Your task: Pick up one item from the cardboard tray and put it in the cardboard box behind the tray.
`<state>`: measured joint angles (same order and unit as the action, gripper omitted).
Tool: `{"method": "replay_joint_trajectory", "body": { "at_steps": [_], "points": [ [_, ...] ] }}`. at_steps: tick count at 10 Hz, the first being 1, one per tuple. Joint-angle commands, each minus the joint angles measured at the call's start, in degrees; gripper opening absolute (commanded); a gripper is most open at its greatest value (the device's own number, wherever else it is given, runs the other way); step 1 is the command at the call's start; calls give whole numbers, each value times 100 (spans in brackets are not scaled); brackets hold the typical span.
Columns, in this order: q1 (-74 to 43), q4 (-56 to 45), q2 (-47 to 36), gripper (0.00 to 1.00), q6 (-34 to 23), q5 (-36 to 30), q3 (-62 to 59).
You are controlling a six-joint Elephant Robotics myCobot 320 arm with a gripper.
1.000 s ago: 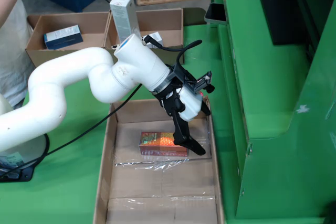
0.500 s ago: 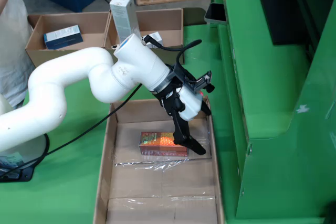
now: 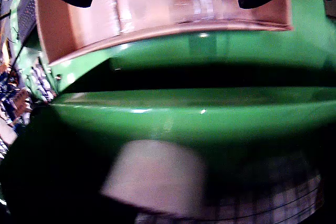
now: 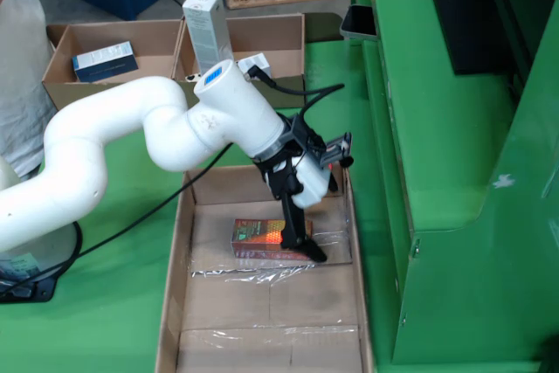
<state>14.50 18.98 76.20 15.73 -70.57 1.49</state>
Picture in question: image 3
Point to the cardboard tray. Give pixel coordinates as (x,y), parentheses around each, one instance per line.
(144,3)

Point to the black laptop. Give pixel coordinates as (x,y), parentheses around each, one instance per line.
(26,16)

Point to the green machine housing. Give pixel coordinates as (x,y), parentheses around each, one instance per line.
(183,119)

